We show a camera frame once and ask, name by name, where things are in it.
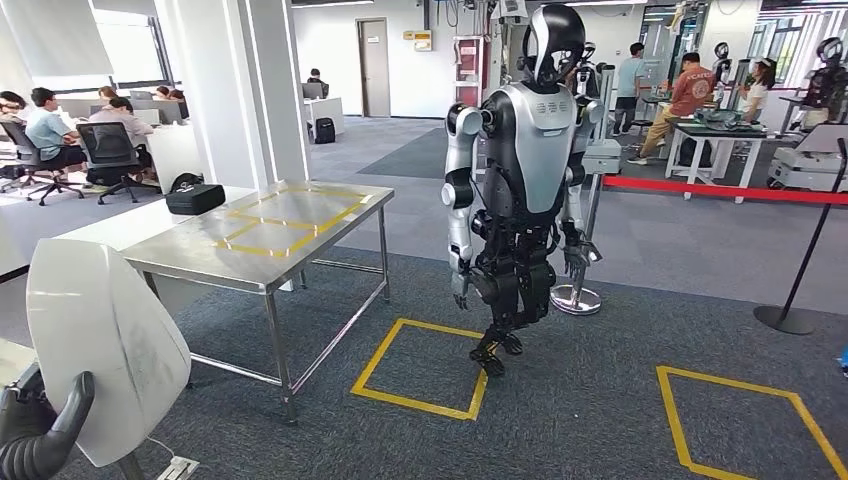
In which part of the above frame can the black office chair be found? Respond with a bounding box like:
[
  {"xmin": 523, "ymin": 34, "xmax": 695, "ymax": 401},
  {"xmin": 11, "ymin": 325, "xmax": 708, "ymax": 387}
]
[
  {"xmin": 0, "ymin": 119, "xmax": 86, "ymax": 207},
  {"xmin": 76, "ymin": 122, "xmax": 162, "ymax": 205}
]

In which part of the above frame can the grey door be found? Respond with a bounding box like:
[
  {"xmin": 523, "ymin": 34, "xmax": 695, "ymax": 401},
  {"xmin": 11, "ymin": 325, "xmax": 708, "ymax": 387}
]
[{"xmin": 356, "ymin": 17, "xmax": 392, "ymax": 119}]

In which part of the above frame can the silver black humanoid robot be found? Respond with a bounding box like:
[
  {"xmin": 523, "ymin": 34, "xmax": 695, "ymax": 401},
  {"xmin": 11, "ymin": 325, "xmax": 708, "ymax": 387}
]
[{"xmin": 440, "ymin": 3, "xmax": 607, "ymax": 379}]

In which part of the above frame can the white legged table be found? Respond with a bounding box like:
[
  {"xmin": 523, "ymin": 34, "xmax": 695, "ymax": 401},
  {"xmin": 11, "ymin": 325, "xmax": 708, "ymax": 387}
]
[{"xmin": 664, "ymin": 122, "xmax": 770, "ymax": 205}]

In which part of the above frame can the white roller blind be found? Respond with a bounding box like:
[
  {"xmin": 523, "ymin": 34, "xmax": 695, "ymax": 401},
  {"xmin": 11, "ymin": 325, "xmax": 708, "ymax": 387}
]
[{"xmin": 0, "ymin": 0, "xmax": 114, "ymax": 77}]

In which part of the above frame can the floor power socket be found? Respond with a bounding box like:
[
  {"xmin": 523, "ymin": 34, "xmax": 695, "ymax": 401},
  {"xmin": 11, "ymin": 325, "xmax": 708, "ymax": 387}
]
[{"xmin": 156, "ymin": 455, "xmax": 200, "ymax": 480}]

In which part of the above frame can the dark humanoid robot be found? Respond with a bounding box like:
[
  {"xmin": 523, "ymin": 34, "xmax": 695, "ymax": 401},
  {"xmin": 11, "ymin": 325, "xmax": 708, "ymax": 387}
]
[
  {"xmin": 788, "ymin": 36, "xmax": 848, "ymax": 134},
  {"xmin": 572, "ymin": 41, "xmax": 601, "ymax": 101},
  {"xmin": 710, "ymin": 41, "xmax": 733, "ymax": 107}
]

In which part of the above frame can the black hard case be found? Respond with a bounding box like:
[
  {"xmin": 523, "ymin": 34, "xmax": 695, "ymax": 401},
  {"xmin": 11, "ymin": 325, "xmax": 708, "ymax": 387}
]
[{"xmin": 165, "ymin": 183, "xmax": 227, "ymax": 217}]

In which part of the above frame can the red fire cabinet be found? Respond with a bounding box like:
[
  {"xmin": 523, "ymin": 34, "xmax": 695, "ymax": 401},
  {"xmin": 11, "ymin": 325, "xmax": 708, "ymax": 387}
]
[{"xmin": 453, "ymin": 36, "xmax": 488, "ymax": 107}]

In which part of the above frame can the white office desk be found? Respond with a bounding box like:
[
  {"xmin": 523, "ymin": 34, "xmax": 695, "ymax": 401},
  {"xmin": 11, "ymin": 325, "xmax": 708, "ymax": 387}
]
[{"xmin": 56, "ymin": 95, "xmax": 203, "ymax": 193}]

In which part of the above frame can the black stanchion post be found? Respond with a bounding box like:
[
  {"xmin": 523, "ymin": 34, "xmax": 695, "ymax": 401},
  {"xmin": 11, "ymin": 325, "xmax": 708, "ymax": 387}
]
[{"xmin": 753, "ymin": 137, "xmax": 848, "ymax": 337}]

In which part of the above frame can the white curved panel part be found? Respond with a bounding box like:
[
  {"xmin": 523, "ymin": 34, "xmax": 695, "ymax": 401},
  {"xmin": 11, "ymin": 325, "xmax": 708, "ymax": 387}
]
[{"xmin": 26, "ymin": 238, "xmax": 193, "ymax": 468}]

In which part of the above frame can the steel table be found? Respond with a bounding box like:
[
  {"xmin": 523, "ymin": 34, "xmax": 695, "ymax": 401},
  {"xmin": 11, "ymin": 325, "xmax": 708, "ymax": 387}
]
[{"xmin": 122, "ymin": 180, "xmax": 397, "ymax": 425}]

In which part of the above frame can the red barrier tape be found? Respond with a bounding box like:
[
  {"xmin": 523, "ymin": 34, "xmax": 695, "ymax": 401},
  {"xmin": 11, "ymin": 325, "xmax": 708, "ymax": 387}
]
[{"xmin": 601, "ymin": 174, "xmax": 848, "ymax": 207}]

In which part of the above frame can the white machine stand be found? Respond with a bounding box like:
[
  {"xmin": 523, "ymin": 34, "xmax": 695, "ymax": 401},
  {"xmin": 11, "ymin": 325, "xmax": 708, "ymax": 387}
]
[{"xmin": 582, "ymin": 62, "xmax": 624, "ymax": 177}]

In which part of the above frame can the chrome stanchion post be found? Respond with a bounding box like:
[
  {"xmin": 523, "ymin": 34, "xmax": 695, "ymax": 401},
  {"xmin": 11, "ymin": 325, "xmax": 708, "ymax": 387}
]
[{"xmin": 549, "ymin": 173, "xmax": 605, "ymax": 317}]

